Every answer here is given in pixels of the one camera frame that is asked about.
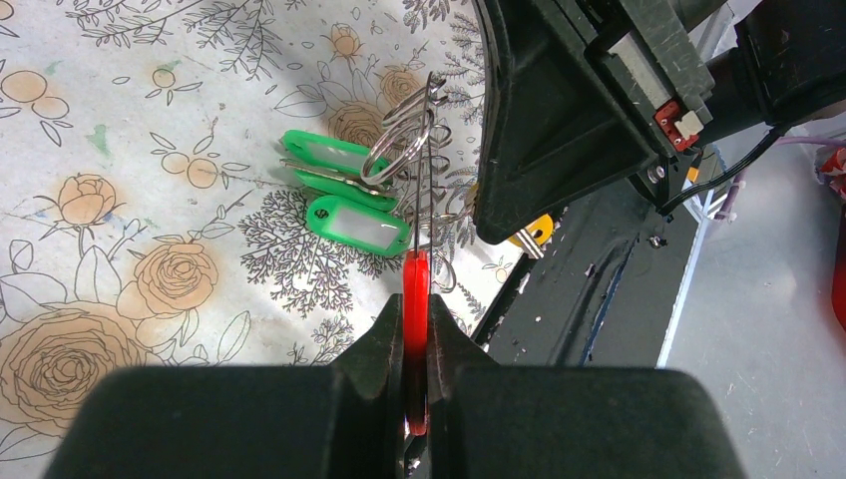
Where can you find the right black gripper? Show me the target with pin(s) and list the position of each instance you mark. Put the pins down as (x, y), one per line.
(578, 95)

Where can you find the large keyring with red handle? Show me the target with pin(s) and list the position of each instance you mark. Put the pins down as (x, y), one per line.
(409, 152)

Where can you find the floral patterned table mat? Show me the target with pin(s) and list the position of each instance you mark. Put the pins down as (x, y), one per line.
(145, 213)

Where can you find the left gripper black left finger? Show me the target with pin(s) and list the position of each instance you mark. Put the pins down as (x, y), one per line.
(340, 420)

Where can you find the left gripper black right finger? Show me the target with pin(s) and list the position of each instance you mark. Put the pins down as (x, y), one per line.
(489, 420)

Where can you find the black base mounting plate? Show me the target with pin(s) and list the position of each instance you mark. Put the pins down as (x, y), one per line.
(604, 292)

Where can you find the yellow headed key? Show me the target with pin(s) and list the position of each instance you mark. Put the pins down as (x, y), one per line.
(532, 237)

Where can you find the green key tag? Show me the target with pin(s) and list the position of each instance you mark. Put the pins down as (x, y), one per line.
(334, 187)
(350, 223)
(325, 152)

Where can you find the red cloth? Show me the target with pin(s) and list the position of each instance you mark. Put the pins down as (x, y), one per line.
(832, 171)

